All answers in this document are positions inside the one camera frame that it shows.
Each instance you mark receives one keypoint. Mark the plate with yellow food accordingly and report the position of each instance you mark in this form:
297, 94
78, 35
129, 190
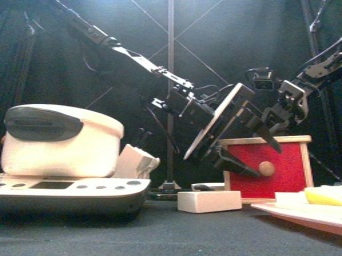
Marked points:
293, 213

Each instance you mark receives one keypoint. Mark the yellow toy cheese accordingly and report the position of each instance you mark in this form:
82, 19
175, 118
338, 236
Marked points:
324, 196

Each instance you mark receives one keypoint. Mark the small black object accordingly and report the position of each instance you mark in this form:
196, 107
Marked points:
203, 187

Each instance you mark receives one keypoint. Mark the metal pole foot bracket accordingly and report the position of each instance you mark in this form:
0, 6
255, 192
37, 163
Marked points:
169, 185

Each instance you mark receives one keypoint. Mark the white toy knife block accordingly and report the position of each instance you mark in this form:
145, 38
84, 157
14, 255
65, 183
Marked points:
133, 163

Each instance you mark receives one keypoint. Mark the flat white block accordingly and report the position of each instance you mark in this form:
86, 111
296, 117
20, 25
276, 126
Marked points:
220, 186

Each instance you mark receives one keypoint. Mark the white toy rice cooker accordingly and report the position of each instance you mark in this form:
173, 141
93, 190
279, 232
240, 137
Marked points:
66, 153

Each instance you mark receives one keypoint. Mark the vertical metal frame pole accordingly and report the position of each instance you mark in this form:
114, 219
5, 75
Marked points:
169, 33

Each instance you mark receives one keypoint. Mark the red drawer with wooden knob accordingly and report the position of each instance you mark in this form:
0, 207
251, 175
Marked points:
284, 180

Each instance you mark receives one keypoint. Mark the small white toy block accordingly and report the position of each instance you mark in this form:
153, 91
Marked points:
288, 197

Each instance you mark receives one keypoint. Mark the white rectangular block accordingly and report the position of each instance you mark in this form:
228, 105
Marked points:
208, 201

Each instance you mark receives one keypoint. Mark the wooden drawer box frame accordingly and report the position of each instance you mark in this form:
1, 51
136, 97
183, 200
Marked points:
288, 139

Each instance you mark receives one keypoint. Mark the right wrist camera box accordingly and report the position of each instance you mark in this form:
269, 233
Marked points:
263, 83

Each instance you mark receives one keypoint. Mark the white toy scale with buttons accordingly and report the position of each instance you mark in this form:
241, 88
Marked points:
88, 196

